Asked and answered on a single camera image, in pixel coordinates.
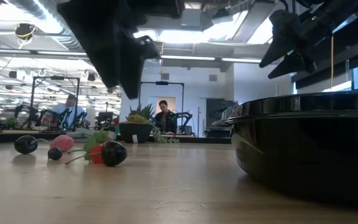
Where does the person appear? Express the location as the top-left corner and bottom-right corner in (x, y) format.
(154, 100), (177, 134)
(50, 94), (86, 125)

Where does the pink raspberry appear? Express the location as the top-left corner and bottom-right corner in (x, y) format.
(50, 134), (75, 152)

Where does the trailing green vine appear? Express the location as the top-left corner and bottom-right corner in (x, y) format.
(150, 120), (180, 144)

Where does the ceiling device with yellow cable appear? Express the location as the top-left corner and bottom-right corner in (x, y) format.
(14, 23), (37, 40)

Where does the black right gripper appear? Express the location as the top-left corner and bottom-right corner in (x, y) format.
(259, 0), (347, 80)

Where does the black plastic tupperware container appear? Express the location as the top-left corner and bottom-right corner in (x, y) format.
(211, 91), (358, 207)

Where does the red strawberry with green leaves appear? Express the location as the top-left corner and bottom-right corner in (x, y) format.
(67, 129), (116, 165)

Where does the dark background cabinet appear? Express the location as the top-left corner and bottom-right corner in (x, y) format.
(206, 98), (239, 138)

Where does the black office chair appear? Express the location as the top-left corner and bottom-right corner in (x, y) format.
(97, 111), (114, 130)

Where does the dark blueberry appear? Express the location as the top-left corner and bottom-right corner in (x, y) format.
(47, 147), (63, 161)

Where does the black metal frame stand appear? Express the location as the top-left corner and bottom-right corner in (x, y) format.
(29, 76), (81, 130)
(139, 81), (185, 134)

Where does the grey cushion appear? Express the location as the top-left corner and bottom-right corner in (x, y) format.
(67, 129), (117, 141)

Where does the succulent plant in black pot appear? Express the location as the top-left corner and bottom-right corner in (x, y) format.
(119, 103), (155, 144)

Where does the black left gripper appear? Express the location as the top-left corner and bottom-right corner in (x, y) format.
(57, 0), (183, 100)

